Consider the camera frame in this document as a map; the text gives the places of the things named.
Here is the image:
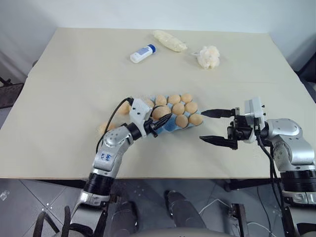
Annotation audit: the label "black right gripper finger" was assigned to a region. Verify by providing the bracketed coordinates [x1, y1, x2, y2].
[200, 107, 236, 118]
[199, 135, 238, 151]

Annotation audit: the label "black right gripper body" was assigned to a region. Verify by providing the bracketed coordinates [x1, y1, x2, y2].
[227, 107, 255, 142]

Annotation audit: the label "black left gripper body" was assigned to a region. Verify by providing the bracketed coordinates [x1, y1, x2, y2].
[143, 118, 161, 138]

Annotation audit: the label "blue egg carton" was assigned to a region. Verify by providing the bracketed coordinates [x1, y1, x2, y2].
[130, 94, 205, 137]

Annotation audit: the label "white mesh bath pouf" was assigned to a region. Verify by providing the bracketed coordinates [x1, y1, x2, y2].
[187, 45, 221, 71]

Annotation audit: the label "white bottle with blue cap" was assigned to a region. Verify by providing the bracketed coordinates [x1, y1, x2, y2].
[130, 43, 157, 64]

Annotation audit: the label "clear bag of white filling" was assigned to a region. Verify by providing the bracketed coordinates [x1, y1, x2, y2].
[152, 30, 189, 53]

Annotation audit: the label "dark rounded robot leg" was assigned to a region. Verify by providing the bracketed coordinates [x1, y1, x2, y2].
[164, 189, 207, 229]
[105, 200, 139, 237]

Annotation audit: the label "dark grey chair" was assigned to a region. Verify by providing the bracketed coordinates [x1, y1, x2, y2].
[293, 32, 316, 101]

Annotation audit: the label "black metal stand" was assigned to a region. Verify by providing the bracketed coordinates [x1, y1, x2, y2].
[0, 60, 38, 110]

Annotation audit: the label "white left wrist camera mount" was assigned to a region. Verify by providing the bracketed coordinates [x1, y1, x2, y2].
[129, 98, 154, 136]

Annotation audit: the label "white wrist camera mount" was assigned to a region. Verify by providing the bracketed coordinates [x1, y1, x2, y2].
[129, 98, 154, 136]
[243, 96, 267, 144]

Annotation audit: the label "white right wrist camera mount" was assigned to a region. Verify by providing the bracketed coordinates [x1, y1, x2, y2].
[243, 96, 267, 144]

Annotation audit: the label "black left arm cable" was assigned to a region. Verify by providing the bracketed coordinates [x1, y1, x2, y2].
[95, 97, 134, 155]

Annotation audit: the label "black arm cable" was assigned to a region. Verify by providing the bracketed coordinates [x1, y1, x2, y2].
[95, 97, 134, 155]
[254, 123, 290, 237]

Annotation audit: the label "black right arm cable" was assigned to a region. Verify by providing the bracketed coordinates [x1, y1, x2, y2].
[254, 123, 290, 237]

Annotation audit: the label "white floor cable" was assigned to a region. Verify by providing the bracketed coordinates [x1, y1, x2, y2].
[198, 185, 275, 237]

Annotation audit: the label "black strap loops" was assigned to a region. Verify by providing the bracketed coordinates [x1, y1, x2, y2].
[33, 205, 74, 237]

